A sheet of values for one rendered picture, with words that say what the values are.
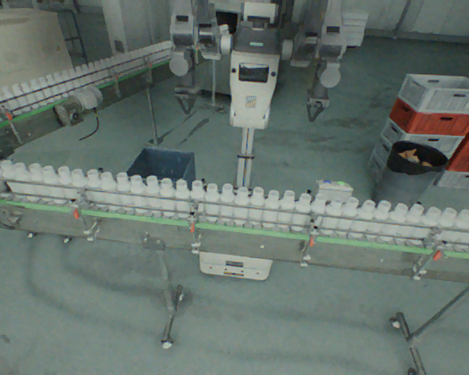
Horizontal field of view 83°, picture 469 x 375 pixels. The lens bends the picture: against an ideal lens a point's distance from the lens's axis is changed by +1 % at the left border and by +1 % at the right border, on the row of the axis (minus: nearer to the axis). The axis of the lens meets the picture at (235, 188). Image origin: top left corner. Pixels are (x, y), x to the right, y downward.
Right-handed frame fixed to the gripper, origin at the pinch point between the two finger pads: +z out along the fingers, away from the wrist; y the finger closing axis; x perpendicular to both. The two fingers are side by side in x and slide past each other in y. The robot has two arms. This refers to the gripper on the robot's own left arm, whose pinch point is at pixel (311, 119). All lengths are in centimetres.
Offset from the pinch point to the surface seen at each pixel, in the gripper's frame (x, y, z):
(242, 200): 21.4, -16.6, 27.8
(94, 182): 80, -16, 28
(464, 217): -60, -14, 25
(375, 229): -31.2, -16.1, 34.8
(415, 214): -43, -15, 26
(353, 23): -244, 901, 51
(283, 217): 4.7, -16.3, 34.3
